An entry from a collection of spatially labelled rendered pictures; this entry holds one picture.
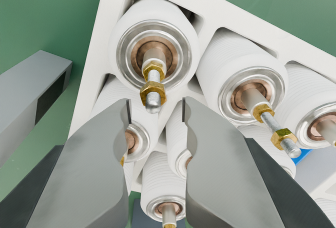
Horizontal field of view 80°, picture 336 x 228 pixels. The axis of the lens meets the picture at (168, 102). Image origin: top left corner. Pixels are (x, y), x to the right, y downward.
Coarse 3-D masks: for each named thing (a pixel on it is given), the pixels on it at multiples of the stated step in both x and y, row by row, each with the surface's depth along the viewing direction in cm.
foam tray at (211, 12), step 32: (128, 0) 29; (192, 0) 24; (224, 0) 24; (96, 32) 26; (256, 32) 26; (96, 64) 28; (320, 64) 29; (96, 96) 31; (192, 96) 31; (160, 128) 34
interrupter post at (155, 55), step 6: (156, 48) 20; (144, 54) 20; (150, 54) 18; (156, 54) 18; (162, 54) 19; (144, 60) 18; (150, 60) 17; (156, 60) 17; (162, 60) 18; (144, 66) 18
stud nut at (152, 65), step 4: (148, 64) 17; (152, 64) 17; (156, 64) 17; (160, 64) 17; (144, 68) 17; (148, 68) 17; (152, 68) 17; (156, 68) 17; (160, 68) 17; (144, 72) 17; (148, 72) 17; (160, 72) 17; (144, 76) 17; (160, 76) 17; (164, 76) 17; (160, 80) 17
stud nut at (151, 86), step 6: (150, 84) 13; (156, 84) 14; (162, 84) 14; (144, 90) 13; (150, 90) 13; (156, 90) 13; (162, 90) 14; (144, 96) 14; (162, 96) 14; (144, 102) 14; (162, 102) 14
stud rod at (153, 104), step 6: (150, 72) 16; (156, 72) 16; (150, 78) 15; (156, 78) 15; (150, 96) 13; (156, 96) 13; (150, 102) 12; (156, 102) 12; (150, 108) 13; (156, 108) 13
